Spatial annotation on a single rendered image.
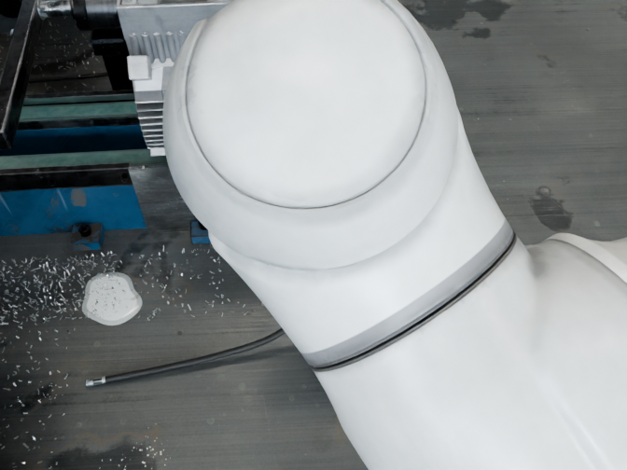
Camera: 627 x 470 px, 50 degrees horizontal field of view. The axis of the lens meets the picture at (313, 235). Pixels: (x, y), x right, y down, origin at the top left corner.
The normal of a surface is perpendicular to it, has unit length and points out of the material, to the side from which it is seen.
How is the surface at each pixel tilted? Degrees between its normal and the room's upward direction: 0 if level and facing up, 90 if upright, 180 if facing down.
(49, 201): 90
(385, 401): 60
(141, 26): 90
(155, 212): 90
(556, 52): 0
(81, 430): 0
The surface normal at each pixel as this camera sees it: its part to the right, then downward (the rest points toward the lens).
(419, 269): 0.15, 0.07
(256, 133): -0.16, 0.11
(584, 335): 0.11, -0.39
